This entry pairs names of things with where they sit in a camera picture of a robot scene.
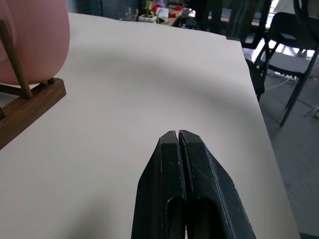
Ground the white floor cable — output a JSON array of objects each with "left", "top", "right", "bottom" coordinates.
[{"left": 264, "top": 72, "right": 300, "bottom": 91}]

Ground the wooden dish rack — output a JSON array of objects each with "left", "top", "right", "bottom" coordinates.
[{"left": 0, "top": 19, "right": 67, "bottom": 150}]

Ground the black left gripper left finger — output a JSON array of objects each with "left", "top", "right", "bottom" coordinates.
[{"left": 131, "top": 130, "right": 188, "bottom": 239}]

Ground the white flower pot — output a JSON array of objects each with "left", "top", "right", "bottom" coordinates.
[{"left": 138, "top": 13, "right": 158, "bottom": 23}]

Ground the black folding chair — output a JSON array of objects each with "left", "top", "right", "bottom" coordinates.
[{"left": 251, "top": 11, "right": 319, "bottom": 127}]

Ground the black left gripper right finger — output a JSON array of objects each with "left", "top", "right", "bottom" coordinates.
[{"left": 178, "top": 129, "right": 257, "bottom": 239}]

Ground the pink plate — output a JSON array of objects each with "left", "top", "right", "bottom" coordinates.
[{"left": 0, "top": 0, "right": 71, "bottom": 87}]

